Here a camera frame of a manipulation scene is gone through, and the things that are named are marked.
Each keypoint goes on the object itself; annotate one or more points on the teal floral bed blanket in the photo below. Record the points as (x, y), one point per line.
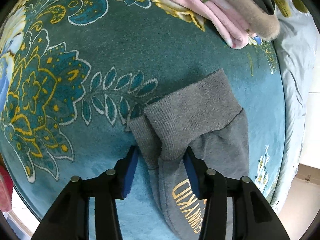
(75, 72)

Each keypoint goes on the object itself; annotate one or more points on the pink folded garment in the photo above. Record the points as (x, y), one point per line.
(231, 26)

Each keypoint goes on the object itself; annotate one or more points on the red cloth item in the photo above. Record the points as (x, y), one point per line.
(6, 187)

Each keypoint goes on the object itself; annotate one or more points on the light blue floral duvet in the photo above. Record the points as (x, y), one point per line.
(297, 47)

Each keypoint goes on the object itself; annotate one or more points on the grey sweatshirt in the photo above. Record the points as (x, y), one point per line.
(206, 117)

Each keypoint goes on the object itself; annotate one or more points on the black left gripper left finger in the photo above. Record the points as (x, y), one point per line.
(68, 216)

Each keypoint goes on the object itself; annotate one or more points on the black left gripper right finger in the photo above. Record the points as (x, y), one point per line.
(253, 217)

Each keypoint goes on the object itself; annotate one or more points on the beige folded garment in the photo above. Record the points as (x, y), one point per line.
(266, 26)

